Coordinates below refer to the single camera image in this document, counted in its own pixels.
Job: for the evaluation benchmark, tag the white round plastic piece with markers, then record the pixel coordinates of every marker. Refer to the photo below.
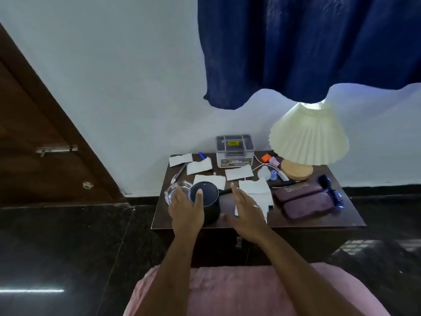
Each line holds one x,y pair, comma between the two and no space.
263,173

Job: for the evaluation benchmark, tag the small blue cylinder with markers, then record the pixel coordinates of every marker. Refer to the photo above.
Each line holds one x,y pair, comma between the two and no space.
274,175

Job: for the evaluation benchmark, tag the blue marker pen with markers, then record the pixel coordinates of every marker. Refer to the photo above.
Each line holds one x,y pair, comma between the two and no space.
202,155

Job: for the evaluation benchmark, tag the small orange cap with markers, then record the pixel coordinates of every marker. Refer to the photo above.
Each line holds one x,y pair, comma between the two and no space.
266,157

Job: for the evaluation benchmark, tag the brown wooden door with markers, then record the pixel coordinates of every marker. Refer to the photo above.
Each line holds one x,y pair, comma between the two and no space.
39,151

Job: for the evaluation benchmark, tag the pink garment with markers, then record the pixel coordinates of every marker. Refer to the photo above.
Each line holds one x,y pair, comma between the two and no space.
230,292

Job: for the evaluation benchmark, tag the grey plastic organizer box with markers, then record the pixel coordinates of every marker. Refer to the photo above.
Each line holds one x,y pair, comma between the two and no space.
234,151

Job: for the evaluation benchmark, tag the wide white paper piece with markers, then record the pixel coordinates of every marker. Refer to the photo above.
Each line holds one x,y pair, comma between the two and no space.
210,180

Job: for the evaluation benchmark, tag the black remote control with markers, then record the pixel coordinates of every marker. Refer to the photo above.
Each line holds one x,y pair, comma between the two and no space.
279,183

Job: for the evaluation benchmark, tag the clear glass ashtray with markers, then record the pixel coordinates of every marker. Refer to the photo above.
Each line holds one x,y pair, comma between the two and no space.
172,192

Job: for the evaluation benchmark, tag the purple case with print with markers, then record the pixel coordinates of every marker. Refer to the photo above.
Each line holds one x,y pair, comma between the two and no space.
297,191

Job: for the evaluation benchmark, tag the person's right thumb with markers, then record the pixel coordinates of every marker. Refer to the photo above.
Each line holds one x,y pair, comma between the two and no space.
228,218

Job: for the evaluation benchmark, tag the black cylindrical pot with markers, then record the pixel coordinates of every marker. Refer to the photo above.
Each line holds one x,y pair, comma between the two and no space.
210,200

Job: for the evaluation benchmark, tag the metal door latch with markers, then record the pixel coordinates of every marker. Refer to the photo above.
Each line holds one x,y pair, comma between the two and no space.
56,149

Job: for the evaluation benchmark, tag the small pink cap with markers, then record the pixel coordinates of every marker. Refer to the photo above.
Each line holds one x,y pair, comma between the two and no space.
274,161

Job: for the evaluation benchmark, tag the round wooden lamp base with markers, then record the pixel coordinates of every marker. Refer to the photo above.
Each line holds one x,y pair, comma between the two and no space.
296,171

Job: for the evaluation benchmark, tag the torn white paper piece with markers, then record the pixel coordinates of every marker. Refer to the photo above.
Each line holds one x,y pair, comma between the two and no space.
199,167

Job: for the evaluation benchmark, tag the person's right forearm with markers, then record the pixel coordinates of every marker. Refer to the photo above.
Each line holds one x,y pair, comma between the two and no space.
296,279

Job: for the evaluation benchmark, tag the person's left forearm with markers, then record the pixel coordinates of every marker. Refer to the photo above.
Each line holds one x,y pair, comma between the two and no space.
167,276

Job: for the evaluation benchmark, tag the plain purple case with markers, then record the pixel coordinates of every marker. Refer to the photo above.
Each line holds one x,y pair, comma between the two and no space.
309,206

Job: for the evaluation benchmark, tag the dark wooden nightstand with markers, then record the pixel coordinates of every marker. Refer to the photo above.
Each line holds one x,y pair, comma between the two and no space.
312,223

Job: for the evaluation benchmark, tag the blue sunglasses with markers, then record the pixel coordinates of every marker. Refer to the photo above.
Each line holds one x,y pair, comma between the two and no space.
334,194

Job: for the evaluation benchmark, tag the dark blue curtain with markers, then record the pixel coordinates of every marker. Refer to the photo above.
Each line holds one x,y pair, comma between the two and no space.
302,46

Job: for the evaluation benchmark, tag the small white paper piece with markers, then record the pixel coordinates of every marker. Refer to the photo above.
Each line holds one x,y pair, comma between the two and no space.
180,159

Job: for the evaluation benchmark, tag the person's right hand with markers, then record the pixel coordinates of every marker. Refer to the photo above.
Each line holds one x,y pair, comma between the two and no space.
250,222

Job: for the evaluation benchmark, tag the large white paper sheet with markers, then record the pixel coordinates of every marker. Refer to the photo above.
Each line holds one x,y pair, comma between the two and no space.
259,192

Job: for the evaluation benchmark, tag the silver metal pen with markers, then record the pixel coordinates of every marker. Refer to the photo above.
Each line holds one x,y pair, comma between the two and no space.
178,174

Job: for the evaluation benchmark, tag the white charger plug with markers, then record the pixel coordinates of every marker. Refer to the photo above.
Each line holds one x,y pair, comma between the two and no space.
283,176

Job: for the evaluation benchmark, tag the person's left hand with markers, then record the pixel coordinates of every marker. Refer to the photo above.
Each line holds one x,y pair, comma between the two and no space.
186,217

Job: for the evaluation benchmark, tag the metal drawer knob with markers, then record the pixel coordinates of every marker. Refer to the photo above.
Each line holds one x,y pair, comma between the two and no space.
239,242

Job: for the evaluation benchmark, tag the cream pleated lamp shade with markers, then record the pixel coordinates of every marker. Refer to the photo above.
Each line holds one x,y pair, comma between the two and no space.
309,138

